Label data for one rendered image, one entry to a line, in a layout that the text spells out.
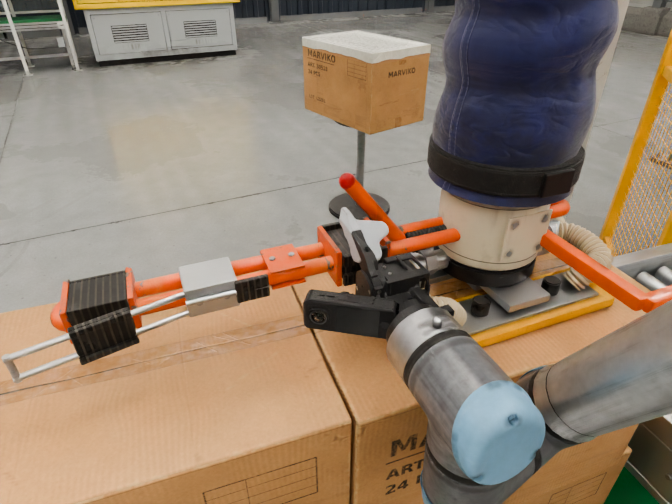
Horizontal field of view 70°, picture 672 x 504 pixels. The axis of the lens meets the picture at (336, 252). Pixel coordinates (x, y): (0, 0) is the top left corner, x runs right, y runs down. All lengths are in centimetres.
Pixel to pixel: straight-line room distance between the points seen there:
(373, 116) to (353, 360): 195
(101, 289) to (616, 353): 58
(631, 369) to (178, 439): 51
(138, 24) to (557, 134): 737
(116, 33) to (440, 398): 755
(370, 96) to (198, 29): 565
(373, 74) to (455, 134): 182
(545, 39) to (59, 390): 77
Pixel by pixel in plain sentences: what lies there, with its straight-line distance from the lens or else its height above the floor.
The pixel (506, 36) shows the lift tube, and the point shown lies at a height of 137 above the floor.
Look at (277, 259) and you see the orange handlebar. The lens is 68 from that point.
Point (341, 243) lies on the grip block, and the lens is 71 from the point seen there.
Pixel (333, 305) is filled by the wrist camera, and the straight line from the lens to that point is 58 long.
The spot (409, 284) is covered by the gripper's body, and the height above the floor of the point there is 110.
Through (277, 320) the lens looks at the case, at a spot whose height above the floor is 94.
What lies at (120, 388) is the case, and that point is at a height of 94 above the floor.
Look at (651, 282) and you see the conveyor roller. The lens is 186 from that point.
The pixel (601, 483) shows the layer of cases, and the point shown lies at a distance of 133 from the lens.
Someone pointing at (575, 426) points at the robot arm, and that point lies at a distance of 60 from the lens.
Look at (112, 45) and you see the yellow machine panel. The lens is 785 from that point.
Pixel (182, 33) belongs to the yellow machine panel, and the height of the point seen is 36.
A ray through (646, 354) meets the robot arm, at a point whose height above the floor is 117.
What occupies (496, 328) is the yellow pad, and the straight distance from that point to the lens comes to 79.
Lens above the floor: 147
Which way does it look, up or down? 33 degrees down
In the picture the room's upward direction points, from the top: straight up
